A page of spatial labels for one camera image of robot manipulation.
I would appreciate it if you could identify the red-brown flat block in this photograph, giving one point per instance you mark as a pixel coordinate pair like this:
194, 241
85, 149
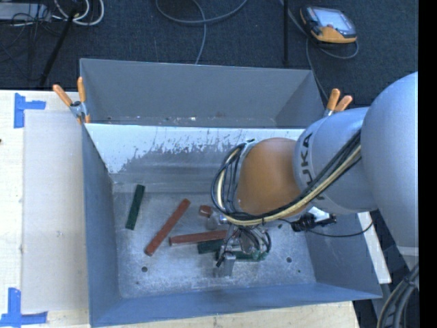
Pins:
167, 227
196, 238

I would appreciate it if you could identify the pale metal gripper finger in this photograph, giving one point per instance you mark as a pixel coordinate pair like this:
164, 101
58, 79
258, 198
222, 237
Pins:
220, 261
229, 265

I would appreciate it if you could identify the grey metal bin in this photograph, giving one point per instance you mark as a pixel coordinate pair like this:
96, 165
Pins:
177, 285

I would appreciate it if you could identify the black cylinder on white bracket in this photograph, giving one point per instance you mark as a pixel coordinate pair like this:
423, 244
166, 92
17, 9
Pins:
305, 222

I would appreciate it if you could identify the small red-brown block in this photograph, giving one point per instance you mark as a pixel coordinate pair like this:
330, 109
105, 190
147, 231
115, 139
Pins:
206, 210

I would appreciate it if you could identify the dark green flat block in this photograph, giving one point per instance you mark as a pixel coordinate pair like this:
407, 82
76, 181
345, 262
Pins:
135, 207
208, 247

